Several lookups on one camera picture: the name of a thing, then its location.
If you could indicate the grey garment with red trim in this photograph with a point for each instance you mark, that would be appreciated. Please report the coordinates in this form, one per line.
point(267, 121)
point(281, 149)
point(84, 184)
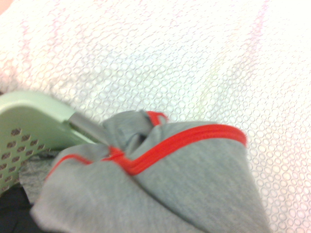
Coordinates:
point(170, 189)

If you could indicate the green plastic laundry basket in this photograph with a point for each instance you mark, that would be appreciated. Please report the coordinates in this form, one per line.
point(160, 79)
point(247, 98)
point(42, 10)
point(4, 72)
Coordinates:
point(31, 116)

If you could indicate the white dotted bed blanket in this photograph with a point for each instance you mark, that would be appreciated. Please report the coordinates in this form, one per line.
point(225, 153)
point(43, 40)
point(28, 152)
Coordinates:
point(170, 60)

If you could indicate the grey heathered cloth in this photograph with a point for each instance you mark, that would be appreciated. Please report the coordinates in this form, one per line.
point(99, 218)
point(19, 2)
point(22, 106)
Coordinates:
point(31, 178)

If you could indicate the black garment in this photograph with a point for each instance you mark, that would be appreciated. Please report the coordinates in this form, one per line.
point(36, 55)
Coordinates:
point(12, 214)

